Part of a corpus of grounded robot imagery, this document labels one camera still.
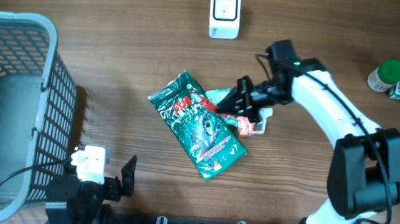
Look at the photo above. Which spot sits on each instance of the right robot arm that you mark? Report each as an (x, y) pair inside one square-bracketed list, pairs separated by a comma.
[(363, 182)]

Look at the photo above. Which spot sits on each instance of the red Nescafe stick sachet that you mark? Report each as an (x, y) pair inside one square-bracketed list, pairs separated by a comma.
[(203, 101)]

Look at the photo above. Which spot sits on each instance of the green lid jar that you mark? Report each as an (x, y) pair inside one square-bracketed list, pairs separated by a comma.
[(384, 76)]

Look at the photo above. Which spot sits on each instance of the white barcode scanner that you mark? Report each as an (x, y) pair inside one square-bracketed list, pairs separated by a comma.
[(224, 20)]

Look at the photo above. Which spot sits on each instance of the green 3M gloves bag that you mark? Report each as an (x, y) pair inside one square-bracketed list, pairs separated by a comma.
[(205, 136)]

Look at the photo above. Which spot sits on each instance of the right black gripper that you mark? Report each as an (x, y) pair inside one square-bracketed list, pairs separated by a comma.
[(238, 98)]

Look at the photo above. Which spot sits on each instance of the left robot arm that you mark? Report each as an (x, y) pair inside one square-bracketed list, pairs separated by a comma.
[(72, 201)]

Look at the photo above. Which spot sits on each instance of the green white small box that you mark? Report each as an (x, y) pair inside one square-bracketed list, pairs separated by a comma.
[(394, 92)]

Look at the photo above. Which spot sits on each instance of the red orange candy packet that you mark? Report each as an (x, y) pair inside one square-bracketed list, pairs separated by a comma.
[(246, 128)]

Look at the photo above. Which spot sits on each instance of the grey plastic basket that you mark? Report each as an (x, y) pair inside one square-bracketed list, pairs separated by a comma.
[(37, 105)]

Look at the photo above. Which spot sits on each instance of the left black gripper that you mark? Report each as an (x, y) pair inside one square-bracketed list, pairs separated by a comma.
[(114, 191)]

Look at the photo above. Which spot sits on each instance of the teal wet wipes packet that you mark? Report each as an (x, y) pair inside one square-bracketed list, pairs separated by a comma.
[(215, 96)]

